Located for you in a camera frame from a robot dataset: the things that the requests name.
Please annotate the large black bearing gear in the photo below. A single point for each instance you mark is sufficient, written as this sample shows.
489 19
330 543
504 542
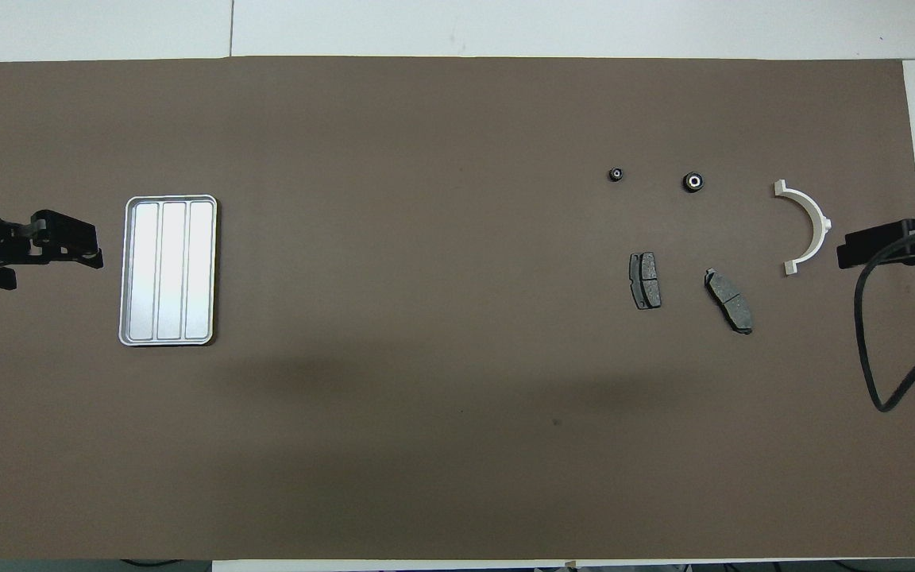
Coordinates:
693 182

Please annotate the small black bearing gear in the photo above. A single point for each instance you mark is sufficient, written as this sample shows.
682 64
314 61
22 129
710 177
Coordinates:
617 174

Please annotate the silver metal tray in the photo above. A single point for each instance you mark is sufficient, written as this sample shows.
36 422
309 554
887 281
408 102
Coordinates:
167 270

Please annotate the long grey brake pad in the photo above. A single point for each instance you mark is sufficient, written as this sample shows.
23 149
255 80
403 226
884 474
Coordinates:
729 302

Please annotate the short grey brake pad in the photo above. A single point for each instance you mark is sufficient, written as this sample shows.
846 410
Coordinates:
646 278

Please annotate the brown table mat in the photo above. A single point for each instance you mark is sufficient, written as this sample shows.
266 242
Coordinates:
426 397

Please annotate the white semicircular bracket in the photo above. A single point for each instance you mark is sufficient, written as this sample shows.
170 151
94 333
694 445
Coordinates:
815 214

